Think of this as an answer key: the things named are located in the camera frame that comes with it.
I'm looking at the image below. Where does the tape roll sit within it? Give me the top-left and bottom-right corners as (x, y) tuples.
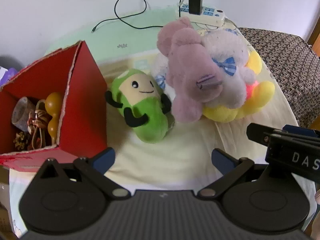
(11, 96), (35, 132)

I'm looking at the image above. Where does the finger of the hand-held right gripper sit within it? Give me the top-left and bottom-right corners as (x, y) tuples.
(282, 124), (320, 137)
(246, 123), (320, 146)

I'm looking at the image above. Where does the yellow gourd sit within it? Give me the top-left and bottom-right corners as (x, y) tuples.
(44, 92), (63, 140)

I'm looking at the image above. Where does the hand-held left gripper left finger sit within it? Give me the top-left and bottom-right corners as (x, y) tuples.
(37, 147), (132, 200)

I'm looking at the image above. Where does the pink plush toy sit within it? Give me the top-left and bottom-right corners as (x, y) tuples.
(157, 17), (224, 123)

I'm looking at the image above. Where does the wooden door frame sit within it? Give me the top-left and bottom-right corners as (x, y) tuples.
(306, 17), (320, 58)

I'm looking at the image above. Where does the purple tissue pack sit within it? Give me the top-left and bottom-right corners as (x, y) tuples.
(0, 66), (18, 87)

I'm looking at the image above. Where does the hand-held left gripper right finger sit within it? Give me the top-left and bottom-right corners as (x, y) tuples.
(197, 148), (275, 200)

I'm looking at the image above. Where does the white power strip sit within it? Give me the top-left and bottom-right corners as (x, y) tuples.
(178, 4), (225, 27)

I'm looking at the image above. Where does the green plush toy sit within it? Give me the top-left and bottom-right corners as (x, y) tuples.
(104, 68), (175, 144)

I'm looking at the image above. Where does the brown patterned chair cushion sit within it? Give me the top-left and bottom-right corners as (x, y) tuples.
(237, 27), (320, 128)

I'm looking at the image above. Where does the pine cone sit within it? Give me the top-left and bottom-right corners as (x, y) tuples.
(14, 131), (30, 152)

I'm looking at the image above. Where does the black charging cable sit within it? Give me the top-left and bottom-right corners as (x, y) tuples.
(91, 0), (200, 33)

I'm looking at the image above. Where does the yellow tiger plush toy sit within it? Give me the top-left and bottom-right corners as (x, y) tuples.
(201, 50), (275, 123)

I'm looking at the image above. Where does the red cardboard box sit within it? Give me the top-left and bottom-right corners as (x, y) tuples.
(0, 40), (109, 173)

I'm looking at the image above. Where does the large white plush toy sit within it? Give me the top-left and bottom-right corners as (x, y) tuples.
(200, 29), (254, 109)

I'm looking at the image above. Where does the black charger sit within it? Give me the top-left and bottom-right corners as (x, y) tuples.
(188, 0), (203, 15)

